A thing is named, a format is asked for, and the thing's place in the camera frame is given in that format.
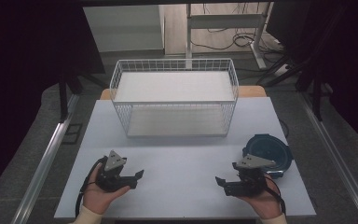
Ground dark blue bowl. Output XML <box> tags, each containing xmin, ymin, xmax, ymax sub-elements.
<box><xmin>241</xmin><ymin>133</ymin><xmax>294</xmax><ymax>179</ymax></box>

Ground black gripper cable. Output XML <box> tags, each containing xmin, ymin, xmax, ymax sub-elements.
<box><xmin>263</xmin><ymin>174</ymin><xmax>287</xmax><ymax>217</ymax></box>
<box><xmin>75</xmin><ymin>156</ymin><xmax>108</xmax><ymax>218</ymax></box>

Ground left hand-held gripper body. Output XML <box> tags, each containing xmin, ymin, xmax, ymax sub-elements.
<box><xmin>94</xmin><ymin>149</ymin><xmax>131</xmax><ymax>192</ymax></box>

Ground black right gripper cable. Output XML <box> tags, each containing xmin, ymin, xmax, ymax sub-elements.
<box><xmin>263</xmin><ymin>174</ymin><xmax>287</xmax><ymax>217</ymax></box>

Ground white power strip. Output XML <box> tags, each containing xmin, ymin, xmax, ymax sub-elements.
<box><xmin>273</xmin><ymin>63</ymin><xmax>293</xmax><ymax>77</ymax></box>

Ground black stand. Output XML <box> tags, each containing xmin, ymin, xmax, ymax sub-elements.
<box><xmin>57</xmin><ymin>69</ymin><xmax>110</xmax><ymax>123</ymax></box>
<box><xmin>255</xmin><ymin>49</ymin><xmax>334</xmax><ymax>122</ymax></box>

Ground white desk frame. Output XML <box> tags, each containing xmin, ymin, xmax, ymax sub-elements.
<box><xmin>185</xmin><ymin>2</ymin><xmax>274</xmax><ymax>70</ymax></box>

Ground dark curtain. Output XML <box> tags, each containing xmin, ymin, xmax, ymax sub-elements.
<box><xmin>0</xmin><ymin>0</ymin><xmax>106</xmax><ymax>200</ymax></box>
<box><xmin>265</xmin><ymin>0</ymin><xmax>358</xmax><ymax>157</ymax></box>

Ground white cabinet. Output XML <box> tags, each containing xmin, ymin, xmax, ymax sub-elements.
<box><xmin>83</xmin><ymin>4</ymin><xmax>166</xmax><ymax>53</ymax></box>

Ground white wire shelf rack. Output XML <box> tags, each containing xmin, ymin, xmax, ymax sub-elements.
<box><xmin>108</xmin><ymin>58</ymin><xmax>240</xmax><ymax>139</ymax></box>

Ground black floor cables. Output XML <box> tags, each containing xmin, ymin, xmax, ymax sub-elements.
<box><xmin>189</xmin><ymin>3</ymin><xmax>290</xmax><ymax>63</ymax></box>

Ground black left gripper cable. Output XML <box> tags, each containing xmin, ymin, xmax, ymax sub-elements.
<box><xmin>75</xmin><ymin>156</ymin><xmax>108</xmax><ymax>218</ymax></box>

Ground person's right hand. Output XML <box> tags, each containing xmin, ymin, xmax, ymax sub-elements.
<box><xmin>240</xmin><ymin>175</ymin><xmax>284</xmax><ymax>220</ymax></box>

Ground aluminium rail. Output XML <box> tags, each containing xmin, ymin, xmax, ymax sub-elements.
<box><xmin>298</xmin><ymin>92</ymin><xmax>358</xmax><ymax>224</ymax></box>
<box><xmin>10</xmin><ymin>93</ymin><xmax>81</xmax><ymax>224</ymax></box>

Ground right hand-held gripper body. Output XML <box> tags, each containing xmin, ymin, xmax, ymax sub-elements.
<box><xmin>231</xmin><ymin>153</ymin><xmax>277</xmax><ymax>198</ymax></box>

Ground person's left hand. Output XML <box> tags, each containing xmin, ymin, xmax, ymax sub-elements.
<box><xmin>82</xmin><ymin>163</ymin><xmax>131</xmax><ymax>216</ymax></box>

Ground black floor grille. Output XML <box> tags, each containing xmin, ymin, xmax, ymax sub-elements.
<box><xmin>62</xmin><ymin>122</ymin><xmax>84</xmax><ymax>146</ymax></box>

